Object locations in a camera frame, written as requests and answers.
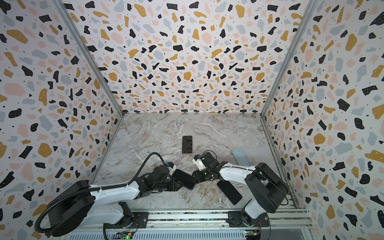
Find circuit board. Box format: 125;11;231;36
114;231;135;240
245;230;262;240

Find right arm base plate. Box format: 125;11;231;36
227;211;270;228

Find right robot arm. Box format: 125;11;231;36
193;151;289;227

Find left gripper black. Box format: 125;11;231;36
153;177;185;192

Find black phone case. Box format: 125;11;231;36
171;168;196;191

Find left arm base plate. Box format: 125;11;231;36
103;212;149;230

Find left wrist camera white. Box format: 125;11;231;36
166;162;177;176

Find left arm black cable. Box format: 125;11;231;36
127;151;167;185

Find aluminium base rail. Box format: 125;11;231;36
58;206;316;240

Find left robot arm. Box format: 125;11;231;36
34;164;183;237

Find left circuit board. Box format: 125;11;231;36
114;231;135;240

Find light blue phone case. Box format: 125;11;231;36
232;148;251;167

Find right circuit board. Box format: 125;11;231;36
245;230;262;240

